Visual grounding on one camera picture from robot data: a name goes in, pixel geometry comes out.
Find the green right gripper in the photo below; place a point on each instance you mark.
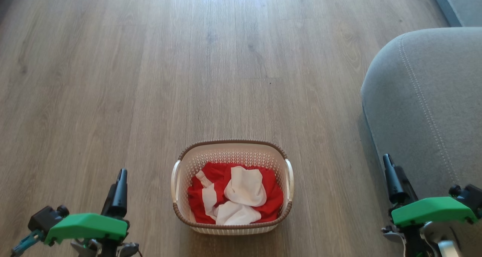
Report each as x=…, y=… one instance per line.
x=433, y=211

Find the red cloth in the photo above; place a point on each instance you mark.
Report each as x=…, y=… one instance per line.
x=272, y=196

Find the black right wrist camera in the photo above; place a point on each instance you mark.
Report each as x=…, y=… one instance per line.
x=470, y=198

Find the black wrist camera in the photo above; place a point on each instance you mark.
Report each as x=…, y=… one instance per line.
x=470, y=198
x=46, y=218

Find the grey skirting board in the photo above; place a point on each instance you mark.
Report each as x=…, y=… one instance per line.
x=463, y=4

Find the white plastic laundry basket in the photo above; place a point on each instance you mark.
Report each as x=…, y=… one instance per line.
x=233, y=151

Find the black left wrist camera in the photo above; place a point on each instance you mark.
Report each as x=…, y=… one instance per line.
x=46, y=218

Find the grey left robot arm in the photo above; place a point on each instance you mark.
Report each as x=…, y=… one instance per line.
x=107, y=249

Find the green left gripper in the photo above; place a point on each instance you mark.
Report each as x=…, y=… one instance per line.
x=86, y=226

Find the white cloth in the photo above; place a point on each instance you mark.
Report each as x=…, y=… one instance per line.
x=245, y=189

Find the grey fabric sofa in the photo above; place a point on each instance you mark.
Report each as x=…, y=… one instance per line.
x=433, y=98

